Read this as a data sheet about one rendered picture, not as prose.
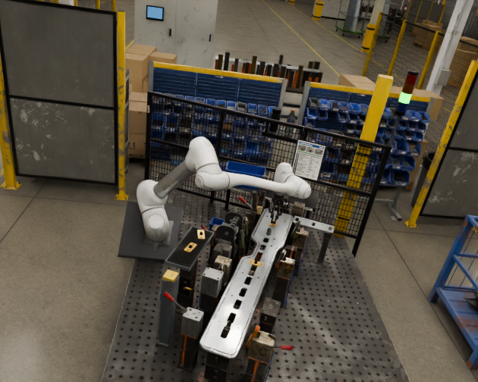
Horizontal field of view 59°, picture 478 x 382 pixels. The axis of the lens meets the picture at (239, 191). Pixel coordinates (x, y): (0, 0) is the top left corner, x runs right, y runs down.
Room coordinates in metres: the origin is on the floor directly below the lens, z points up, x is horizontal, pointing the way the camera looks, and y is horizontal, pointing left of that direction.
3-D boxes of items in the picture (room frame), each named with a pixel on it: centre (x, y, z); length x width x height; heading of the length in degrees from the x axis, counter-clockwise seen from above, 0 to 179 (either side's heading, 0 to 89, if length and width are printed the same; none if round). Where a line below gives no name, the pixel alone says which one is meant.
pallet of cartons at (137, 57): (7.00, 1.75, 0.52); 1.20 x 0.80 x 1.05; 4
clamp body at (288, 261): (2.06, -0.35, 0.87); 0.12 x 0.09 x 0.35; 78
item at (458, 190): (4.65, -2.61, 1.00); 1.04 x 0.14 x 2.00; 97
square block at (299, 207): (2.73, -0.45, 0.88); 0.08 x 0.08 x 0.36; 78
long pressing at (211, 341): (2.02, -0.17, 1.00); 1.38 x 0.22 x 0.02; 168
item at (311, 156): (3.01, -0.48, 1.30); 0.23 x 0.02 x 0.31; 78
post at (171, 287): (1.63, 0.27, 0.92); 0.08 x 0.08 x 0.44; 78
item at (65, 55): (4.12, 1.91, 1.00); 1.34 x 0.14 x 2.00; 97
